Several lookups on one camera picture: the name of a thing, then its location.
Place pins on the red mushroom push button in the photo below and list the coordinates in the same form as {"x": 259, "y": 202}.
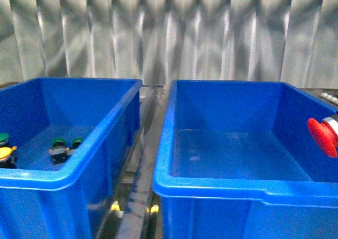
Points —
{"x": 325, "y": 134}

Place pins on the yellow mushroom push button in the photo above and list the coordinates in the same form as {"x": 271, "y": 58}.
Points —
{"x": 8, "y": 157}

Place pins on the blue source bin with buttons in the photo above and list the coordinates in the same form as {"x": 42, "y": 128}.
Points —
{"x": 67, "y": 200}

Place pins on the blue empty target bin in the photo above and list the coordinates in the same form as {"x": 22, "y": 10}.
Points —
{"x": 236, "y": 160}

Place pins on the green button right lying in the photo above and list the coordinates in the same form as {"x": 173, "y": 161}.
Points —
{"x": 74, "y": 145}

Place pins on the green button lying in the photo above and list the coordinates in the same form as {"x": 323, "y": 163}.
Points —
{"x": 58, "y": 151}
{"x": 74, "y": 145}

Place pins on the green button left lying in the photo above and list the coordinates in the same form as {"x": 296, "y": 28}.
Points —
{"x": 58, "y": 151}

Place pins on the green mushroom button upright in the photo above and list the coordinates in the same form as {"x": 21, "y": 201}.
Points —
{"x": 4, "y": 140}

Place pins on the steel divider rail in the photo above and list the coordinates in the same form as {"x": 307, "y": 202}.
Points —
{"x": 130, "y": 208}

